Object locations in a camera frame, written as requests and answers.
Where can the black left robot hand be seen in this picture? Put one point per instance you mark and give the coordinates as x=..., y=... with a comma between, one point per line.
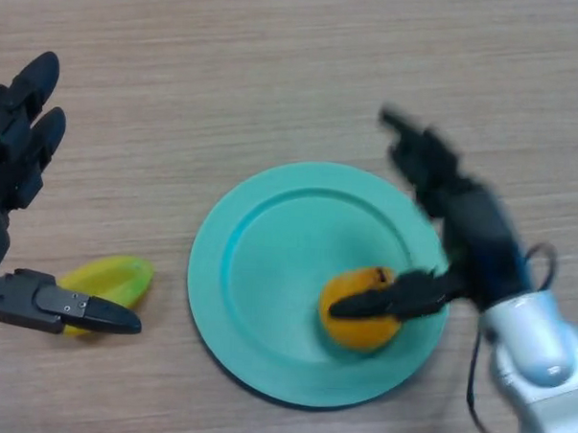
x=2, y=185

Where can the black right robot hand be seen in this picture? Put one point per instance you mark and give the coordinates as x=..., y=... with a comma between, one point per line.
x=480, y=234

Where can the yellow orange pear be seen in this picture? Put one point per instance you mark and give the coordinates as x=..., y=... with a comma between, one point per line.
x=356, y=332

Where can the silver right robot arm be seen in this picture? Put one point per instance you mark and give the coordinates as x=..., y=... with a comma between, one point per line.
x=547, y=343

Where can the teal round plate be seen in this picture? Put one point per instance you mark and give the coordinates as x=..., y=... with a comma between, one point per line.
x=277, y=273

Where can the yellow green starfruit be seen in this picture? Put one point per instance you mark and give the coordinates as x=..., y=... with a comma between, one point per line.
x=109, y=276

